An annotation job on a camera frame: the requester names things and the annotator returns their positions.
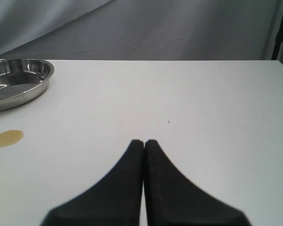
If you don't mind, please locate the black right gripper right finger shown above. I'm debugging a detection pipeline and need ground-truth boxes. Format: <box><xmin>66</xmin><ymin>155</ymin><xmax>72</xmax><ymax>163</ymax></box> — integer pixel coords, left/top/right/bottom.
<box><xmin>143</xmin><ymin>140</ymin><xmax>251</xmax><ymax>226</ymax></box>

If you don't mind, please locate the brown liquid spill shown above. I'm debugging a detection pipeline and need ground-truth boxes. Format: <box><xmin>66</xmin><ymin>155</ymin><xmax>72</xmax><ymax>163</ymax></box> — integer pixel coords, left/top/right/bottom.
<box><xmin>0</xmin><ymin>130</ymin><xmax>24</xmax><ymax>148</ymax></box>

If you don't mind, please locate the black stand pole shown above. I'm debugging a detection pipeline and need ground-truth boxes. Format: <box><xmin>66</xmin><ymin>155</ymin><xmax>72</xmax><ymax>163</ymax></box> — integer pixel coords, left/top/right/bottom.
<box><xmin>271</xmin><ymin>14</ymin><xmax>283</xmax><ymax>60</ymax></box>

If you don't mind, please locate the round stainless steel dish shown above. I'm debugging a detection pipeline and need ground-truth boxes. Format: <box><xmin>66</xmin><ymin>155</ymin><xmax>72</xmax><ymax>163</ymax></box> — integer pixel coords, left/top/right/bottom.
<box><xmin>0</xmin><ymin>59</ymin><xmax>54</xmax><ymax>112</ymax></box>

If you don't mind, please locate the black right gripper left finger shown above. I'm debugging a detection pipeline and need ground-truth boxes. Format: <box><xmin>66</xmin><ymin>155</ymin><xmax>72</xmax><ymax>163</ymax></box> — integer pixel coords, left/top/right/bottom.
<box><xmin>42</xmin><ymin>140</ymin><xmax>143</xmax><ymax>226</ymax></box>

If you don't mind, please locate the grey fabric backdrop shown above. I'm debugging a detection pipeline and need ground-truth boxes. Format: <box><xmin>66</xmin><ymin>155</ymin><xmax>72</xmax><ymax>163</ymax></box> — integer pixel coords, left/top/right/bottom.
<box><xmin>0</xmin><ymin>0</ymin><xmax>283</xmax><ymax>60</ymax></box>

